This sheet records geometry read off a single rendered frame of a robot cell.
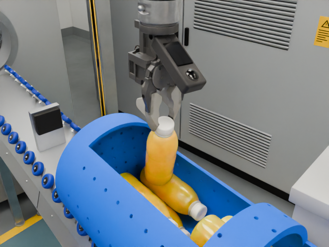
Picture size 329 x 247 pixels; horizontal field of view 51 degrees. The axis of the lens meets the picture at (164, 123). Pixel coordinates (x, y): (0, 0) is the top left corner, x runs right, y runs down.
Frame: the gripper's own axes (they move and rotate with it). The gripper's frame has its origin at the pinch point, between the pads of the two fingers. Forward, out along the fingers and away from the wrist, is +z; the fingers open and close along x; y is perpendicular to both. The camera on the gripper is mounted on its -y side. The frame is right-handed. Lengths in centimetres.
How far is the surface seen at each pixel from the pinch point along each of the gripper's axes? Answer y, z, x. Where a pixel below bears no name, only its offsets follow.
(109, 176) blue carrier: -0.3, 6.7, 13.7
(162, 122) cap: 0.1, -0.3, 0.5
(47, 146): 56, 33, 7
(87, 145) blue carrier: 10.6, 5.9, 12.5
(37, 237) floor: 108, 128, 6
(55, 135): 56, 30, 3
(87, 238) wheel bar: 11.4, 33.7, 15.1
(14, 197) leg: 124, 105, 10
